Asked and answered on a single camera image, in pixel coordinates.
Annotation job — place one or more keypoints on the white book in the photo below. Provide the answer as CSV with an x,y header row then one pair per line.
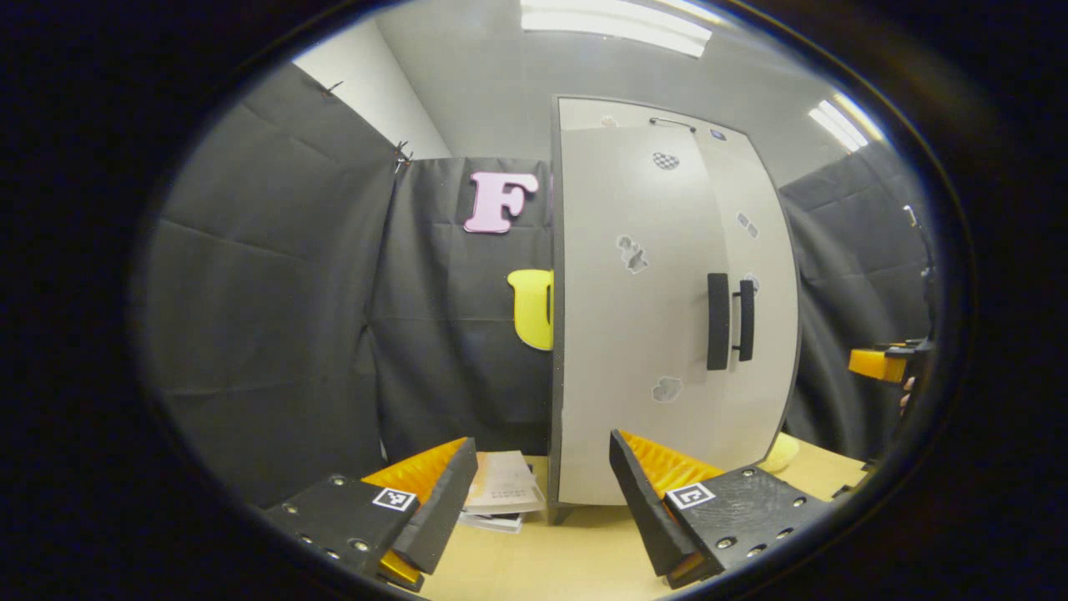
x,y
496,522

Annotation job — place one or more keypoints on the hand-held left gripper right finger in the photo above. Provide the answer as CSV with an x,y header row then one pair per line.
x,y
647,509

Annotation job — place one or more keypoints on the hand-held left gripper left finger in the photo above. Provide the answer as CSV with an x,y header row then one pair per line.
x,y
438,509

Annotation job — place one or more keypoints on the grey cabinet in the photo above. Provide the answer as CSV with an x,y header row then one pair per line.
x,y
552,334

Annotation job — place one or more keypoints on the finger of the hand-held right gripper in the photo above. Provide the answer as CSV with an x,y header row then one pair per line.
x,y
876,365

